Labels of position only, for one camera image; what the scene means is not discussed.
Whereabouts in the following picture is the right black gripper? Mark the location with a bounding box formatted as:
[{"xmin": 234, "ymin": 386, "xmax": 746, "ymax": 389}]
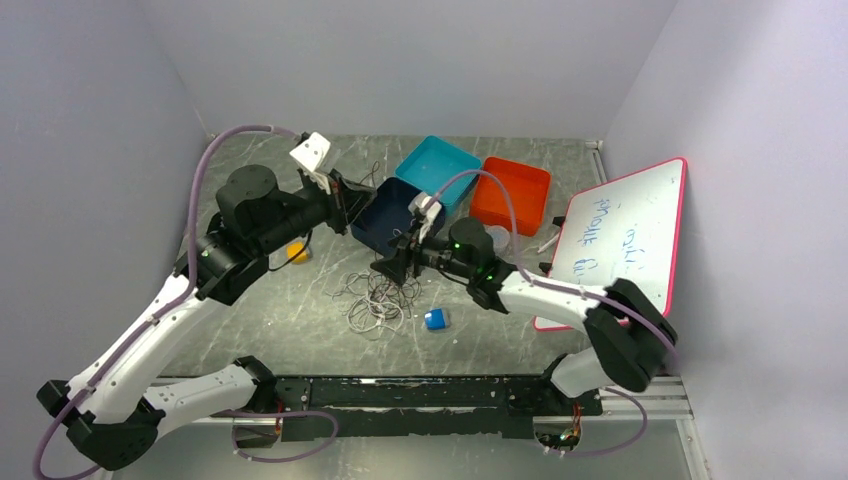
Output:
[{"xmin": 370, "ymin": 220, "xmax": 474, "ymax": 287}]

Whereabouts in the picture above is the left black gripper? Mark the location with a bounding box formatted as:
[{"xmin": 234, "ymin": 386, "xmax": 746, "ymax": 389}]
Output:
[{"xmin": 254, "ymin": 165, "xmax": 377, "ymax": 255}]

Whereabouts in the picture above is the cable pile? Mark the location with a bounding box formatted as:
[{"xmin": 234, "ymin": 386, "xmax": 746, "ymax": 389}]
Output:
[{"xmin": 327, "ymin": 268, "xmax": 425, "ymax": 339}]

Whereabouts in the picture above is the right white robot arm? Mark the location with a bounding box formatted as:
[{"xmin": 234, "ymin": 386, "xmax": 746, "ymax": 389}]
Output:
[{"xmin": 370, "ymin": 217, "xmax": 677, "ymax": 414}]

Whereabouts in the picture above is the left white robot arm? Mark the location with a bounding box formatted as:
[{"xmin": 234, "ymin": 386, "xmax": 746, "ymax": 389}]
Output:
[{"xmin": 37, "ymin": 165, "xmax": 376, "ymax": 471}]

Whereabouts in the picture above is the navy blue box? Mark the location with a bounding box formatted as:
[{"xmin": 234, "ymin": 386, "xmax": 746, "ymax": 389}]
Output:
[{"xmin": 351, "ymin": 177, "xmax": 423, "ymax": 256}]

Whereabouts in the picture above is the blue grey block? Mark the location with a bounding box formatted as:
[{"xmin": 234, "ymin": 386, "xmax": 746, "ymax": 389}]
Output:
[{"xmin": 424, "ymin": 308, "xmax": 450, "ymax": 331}]

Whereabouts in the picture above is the yellow grey block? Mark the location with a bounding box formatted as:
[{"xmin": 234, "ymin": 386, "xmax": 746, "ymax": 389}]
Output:
[{"xmin": 285, "ymin": 241, "xmax": 312, "ymax": 264}]

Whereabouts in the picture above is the teal box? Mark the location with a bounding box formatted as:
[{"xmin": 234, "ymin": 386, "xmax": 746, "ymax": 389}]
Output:
[{"xmin": 395, "ymin": 136, "xmax": 482, "ymax": 215}]

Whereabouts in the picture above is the clear paperclip jar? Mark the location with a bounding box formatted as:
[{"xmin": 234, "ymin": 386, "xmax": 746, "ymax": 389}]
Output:
[{"xmin": 485, "ymin": 225, "xmax": 512, "ymax": 255}]

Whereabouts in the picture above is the orange box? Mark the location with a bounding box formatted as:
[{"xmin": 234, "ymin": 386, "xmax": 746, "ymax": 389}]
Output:
[{"xmin": 469, "ymin": 156, "xmax": 552, "ymax": 237}]

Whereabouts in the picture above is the pink framed whiteboard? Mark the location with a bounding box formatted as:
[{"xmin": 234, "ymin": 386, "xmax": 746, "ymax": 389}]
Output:
[{"xmin": 548, "ymin": 157, "xmax": 688, "ymax": 315}]

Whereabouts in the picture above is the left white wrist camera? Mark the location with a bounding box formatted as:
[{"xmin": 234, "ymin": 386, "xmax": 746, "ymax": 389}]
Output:
[{"xmin": 289, "ymin": 132, "xmax": 335, "ymax": 194}]

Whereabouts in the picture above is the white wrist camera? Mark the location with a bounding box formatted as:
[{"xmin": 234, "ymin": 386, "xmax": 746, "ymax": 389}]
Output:
[
  {"xmin": 408, "ymin": 192, "xmax": 442, "ymax": 243},
  {"xmin": 289, "ymin": 132, "xmax": 335, "ymax": 194}
]

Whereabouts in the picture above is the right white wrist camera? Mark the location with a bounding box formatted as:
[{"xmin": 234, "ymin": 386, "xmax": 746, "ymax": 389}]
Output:
[{"xmin": 408, "ymin": 192, "xmax": 442, "ymax": 243}]

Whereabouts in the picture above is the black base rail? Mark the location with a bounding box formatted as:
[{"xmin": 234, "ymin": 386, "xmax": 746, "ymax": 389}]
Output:
[{"xmin": 237, "ymin": 374, "xmax": 603, "ymax": 442}]

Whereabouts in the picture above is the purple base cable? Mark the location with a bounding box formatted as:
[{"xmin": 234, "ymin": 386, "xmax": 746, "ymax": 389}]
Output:
[{"xmin": 229, "ymin": 409, "xmax": 340, "ymax": 464}]

